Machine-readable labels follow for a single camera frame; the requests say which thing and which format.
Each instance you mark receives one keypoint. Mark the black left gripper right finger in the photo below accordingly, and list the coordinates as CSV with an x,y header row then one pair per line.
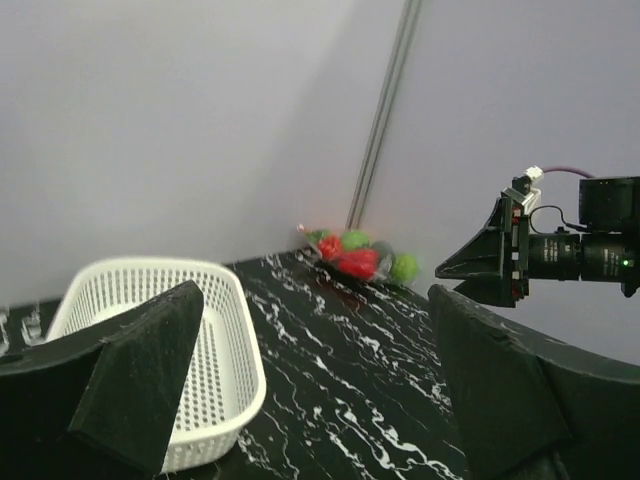
x,y
528,406

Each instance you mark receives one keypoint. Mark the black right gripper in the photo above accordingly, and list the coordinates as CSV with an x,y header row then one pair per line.
x,y
602,247

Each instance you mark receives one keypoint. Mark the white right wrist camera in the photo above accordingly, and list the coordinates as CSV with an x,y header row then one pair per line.
x,y
523,190

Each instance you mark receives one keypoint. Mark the white perforated plastic basket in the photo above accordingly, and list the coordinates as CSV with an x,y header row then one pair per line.
x,y
226,384

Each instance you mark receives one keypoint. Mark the clear zip top bag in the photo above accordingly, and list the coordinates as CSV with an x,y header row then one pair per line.
x,y
357,254

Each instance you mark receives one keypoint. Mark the aluminium corner post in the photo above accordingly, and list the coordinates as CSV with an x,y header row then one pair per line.
x,y
407,25

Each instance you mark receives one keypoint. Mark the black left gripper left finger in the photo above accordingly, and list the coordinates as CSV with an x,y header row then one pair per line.
x,y
100,403

